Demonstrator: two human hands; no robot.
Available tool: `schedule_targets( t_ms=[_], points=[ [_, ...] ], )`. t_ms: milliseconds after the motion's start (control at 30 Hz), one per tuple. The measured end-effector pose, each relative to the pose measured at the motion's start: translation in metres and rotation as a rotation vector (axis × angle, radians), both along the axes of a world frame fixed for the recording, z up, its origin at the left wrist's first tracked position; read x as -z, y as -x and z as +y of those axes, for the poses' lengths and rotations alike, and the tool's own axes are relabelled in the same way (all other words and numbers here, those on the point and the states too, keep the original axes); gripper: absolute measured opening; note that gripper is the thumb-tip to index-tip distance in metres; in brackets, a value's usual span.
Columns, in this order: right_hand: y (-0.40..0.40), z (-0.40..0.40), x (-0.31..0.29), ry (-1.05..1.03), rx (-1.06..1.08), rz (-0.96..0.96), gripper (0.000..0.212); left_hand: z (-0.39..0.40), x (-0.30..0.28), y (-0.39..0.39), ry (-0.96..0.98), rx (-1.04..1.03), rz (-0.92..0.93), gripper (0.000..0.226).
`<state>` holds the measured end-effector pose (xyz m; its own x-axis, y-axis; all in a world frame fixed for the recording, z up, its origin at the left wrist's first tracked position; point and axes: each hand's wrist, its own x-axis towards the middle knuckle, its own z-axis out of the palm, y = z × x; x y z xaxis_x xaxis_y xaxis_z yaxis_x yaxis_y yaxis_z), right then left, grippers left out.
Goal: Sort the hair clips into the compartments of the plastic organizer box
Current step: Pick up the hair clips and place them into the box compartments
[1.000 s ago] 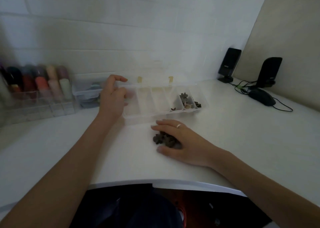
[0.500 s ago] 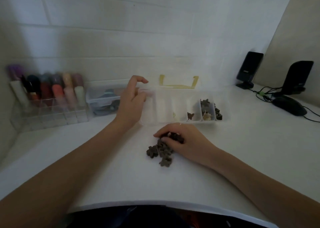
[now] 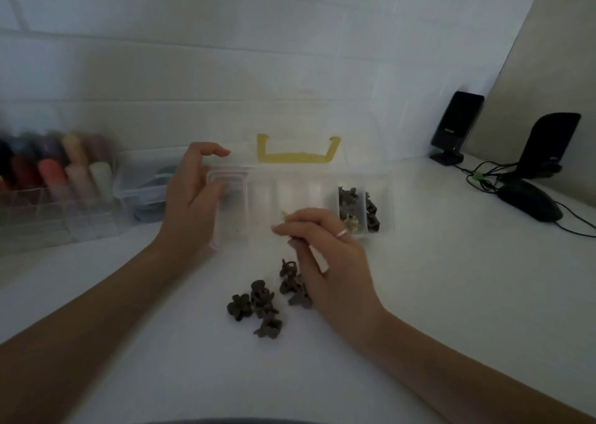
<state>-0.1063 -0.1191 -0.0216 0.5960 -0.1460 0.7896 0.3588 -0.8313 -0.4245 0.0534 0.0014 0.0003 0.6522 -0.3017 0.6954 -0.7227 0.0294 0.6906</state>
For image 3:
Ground black desktop speaker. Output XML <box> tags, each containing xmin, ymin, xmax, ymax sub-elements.
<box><xmin>514</xmin><ymin>112</ymin><xmax>582</xmax><ymax>183</ymax></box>
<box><xmin>429</xmin><ymin>91</ymin><xmax>485</xmax><ymax>166</ymax></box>

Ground cluster of dark brown clips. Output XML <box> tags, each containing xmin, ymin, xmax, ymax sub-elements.
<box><xmin>365</xmin><ymin>192</ymin><xmax>384</xmax><ymax>232</ymax></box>

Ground black mouse cable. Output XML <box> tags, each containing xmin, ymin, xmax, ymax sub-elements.
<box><xmin>552</xmin><ymin>199</ymin><xmax>596</xmax><ymax>238</ymax></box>

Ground pile of brown flower clips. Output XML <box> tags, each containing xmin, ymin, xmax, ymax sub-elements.
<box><xmin>227</xmin><ymin>258</ymin><xmax>314</xmax><ymax>340</ymax></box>

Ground person's left forearm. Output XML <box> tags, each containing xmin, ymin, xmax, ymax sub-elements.
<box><xmin>0</xmin><ymin>233</ymin><xmax>205</xmax><ymax>424</ymax></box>

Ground clear plastic storage organizer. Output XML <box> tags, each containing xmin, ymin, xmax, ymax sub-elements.
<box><xmin>0</xmin><ymin>158</ymin><xmax>137</xmax><ymax>258</ymax></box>

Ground cluster of grey hair clips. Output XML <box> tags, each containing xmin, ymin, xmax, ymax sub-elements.
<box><xmin>338</xmin><ymin>186</ymin><xmax>365</xmax><ymax>219</ymax></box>

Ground clear plastic tub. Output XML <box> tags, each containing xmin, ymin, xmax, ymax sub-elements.
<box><xmin>113</xmin><ymin>151</ymin><xmax>188</xmax><ymax>227</ymax></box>

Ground black computer mouse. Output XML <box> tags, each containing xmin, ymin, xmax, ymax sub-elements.
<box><xmin>495</xmin><ymin>179</ymin><xmax>564</xmax><ymax>223</ymax></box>

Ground black speaker cable bundle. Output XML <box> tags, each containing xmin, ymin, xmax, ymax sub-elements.
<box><xmin>458</xmin><ymin>160</ymin><xmax>525</xmax><ymax>193</ymax></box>

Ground clear organizer box yellow handle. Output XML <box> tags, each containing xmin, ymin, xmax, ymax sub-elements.
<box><xmin>205</xmin><ymin>112</ymin><xmax>396</xmax><ymax>253</ymax></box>

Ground person's left hand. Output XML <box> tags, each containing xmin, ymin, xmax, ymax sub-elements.
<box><xmin>156</xmin><ymin>142</ymin><xmax>232</xmax><ymax>253</ymax></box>

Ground person's right forearm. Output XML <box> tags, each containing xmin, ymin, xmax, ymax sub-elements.
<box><xmin>347</xmin><ymin>308</ymin><xmax>596</xmax><ymax>424</ymax></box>

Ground row of coloured rolls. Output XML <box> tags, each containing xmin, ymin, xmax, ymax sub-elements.
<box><xmin>0</xmin><ymin>129</ymin><xmax>115</xmax><ymax>205</ymax></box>

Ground person's right hand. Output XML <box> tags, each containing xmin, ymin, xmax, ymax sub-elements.
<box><xmin>271</xmin><ymin>208</ymin><xmax>388</xmax><ymax>341</ymax></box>

